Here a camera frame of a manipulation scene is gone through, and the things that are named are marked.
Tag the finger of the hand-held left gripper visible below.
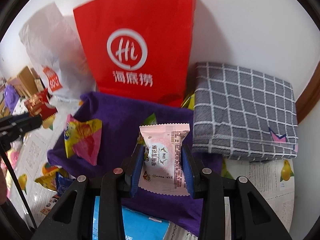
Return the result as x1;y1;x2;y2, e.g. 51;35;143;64
7;116;43;133
0;113;30;125

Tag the yellow pink triangular snack packet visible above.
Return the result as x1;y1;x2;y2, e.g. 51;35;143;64
64;114;103;167

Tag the grey checked folded cloth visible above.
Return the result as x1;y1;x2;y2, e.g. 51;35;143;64
192;62;299;161

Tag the red paper bag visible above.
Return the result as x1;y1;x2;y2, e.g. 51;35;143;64
73;0;197;108

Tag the purple towel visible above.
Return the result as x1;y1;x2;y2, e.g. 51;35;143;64
47;91;223;235

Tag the yellow plastic wrapper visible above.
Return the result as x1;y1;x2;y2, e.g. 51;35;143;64
181;94;195;110

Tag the pale pink snack packet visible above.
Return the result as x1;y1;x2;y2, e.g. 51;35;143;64
138;123;190;197

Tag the green snack packet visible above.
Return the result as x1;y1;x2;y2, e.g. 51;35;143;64
136;112;157;147

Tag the red snack packet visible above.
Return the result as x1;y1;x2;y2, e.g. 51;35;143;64
24;89;57;122

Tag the brown wooden door frame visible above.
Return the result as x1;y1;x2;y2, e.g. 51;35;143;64
296;62;320;125

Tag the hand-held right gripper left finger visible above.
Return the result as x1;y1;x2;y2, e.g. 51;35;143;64
31;144;146;240

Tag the wooden headboard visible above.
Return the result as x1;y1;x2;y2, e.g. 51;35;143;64
10;66;48;99

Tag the purple plush cloth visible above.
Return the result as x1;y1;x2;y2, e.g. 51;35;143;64
4;85;19;113

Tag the small blue snack packet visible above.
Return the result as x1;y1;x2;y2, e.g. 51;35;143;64
55;172;75;198

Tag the blue tissue box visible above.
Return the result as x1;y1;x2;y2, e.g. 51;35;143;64
91;195;170;240

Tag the white plastic shopping bag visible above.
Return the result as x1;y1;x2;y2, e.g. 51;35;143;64
19;1;97;103

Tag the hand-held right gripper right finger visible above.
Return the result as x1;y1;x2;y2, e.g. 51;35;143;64
181;144;293;240

